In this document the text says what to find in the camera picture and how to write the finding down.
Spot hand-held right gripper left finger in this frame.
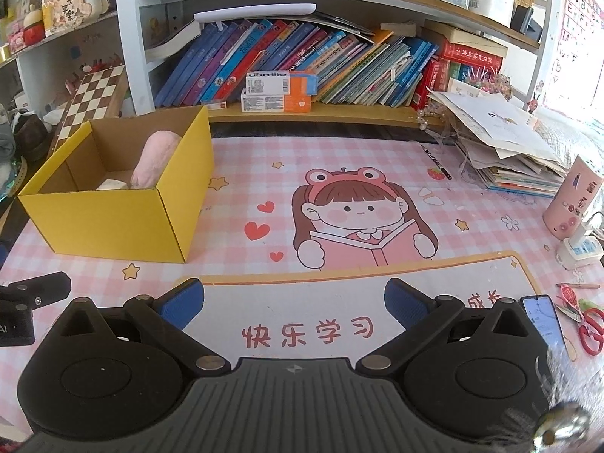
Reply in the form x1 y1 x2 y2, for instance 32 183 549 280
54 278 233 376

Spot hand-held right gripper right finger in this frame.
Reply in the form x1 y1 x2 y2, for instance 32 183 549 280
354 278 539 376

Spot yellow cardboard box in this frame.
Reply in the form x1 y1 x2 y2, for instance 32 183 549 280
17 105 215 264

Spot pink plush toy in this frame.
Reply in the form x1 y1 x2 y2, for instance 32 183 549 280
131 131 182 190

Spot pink cylindrical container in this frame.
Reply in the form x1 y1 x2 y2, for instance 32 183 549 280
542 155 604 239

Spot shiny teal bag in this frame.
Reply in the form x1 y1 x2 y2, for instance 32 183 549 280
0 158 29 203

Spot dark brown bag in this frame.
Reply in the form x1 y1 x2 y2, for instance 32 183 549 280
12 111 52 162

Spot blue screen smartphone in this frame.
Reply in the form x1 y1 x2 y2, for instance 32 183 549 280
520 295 567 354

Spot black pen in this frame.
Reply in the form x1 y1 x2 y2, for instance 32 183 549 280
421 144 452 181

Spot pink printed desk mat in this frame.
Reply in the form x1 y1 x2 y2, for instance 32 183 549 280
0 125 604 388

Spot brown and white chessboard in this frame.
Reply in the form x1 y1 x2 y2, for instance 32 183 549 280
47 63 128 156

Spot white power strip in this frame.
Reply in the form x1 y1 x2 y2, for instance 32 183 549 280
554 235 604 271

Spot white side shelf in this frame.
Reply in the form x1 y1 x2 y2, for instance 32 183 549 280
0 9 126 119

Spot pink fuzzy cloth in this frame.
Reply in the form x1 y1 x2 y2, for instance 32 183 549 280
538 340 604 453

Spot pile of papers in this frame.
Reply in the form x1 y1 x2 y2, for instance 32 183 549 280
427 89 569 199

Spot white plug adapter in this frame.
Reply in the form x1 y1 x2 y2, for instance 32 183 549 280
571 212 604 246

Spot silver metal bell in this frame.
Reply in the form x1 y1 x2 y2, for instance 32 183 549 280
533 401 593 453

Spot orange and white carton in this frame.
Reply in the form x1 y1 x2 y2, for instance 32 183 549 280
245 71 318 96
240 91 313 113

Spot row of colourful books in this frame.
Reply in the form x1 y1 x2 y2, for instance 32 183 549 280
153 19 505 111

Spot thick white-paged book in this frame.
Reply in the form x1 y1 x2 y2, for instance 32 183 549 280
144 21 203 62

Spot white light bar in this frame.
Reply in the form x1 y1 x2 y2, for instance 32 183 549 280
193 4 317 23

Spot small black box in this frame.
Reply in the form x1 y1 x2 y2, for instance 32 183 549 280
511 5 543 42

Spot white pen bucket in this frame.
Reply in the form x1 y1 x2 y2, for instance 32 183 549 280
472 0 516 28

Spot red handled scissors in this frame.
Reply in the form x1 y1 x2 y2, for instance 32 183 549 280
554 299 604 356

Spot wooden bookshelf with white frame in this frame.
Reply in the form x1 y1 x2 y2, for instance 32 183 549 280
113 0 555 128

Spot alphabet wall poster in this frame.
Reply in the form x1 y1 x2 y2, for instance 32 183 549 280
542 0 604 109

